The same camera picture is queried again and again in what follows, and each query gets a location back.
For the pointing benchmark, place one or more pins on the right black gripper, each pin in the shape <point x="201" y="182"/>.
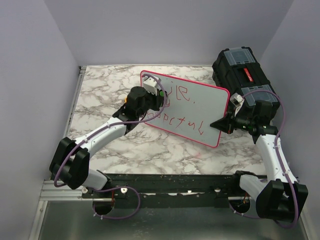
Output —
<point x="226" y="124"/>

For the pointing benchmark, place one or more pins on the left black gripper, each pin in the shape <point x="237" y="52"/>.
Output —
<point x="157" y="99"/>

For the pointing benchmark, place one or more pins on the pink framed whiteboard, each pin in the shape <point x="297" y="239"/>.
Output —
<point x="190" y="108"/>

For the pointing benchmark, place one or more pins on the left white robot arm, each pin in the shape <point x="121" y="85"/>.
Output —
<point x="70" y="165"/>

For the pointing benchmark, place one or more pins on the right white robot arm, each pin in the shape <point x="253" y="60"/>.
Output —
<point x="281" y="198"/>

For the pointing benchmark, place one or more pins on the black plastic toolbox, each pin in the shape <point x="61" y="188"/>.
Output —
<point x="238" y="71"/>

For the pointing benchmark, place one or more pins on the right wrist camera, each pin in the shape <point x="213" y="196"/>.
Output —
<point x="237" y="100"/>

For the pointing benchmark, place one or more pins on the aluminium side rail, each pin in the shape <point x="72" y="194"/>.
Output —
<point x="82" y="71"/>

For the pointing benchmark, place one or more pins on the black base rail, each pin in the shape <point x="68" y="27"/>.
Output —
<point x="155" y="191"/>

